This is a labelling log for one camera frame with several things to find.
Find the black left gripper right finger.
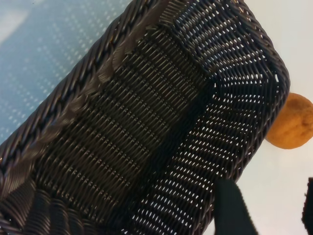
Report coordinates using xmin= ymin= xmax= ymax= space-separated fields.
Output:
xmin=301 ymin=176 xmax=313 ymax=232

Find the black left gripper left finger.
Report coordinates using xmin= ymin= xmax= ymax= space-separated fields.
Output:
xmin=214 ymin=178 xmax=259 ymax=235

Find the dark brown wicker basket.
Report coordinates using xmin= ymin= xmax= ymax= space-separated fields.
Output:
xmin=0 ymin=0 xmax=291 ymax=235

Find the orange mandarin fruit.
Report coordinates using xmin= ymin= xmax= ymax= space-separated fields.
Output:
xmin=265 ymin=92 xmax=313 ymax=149

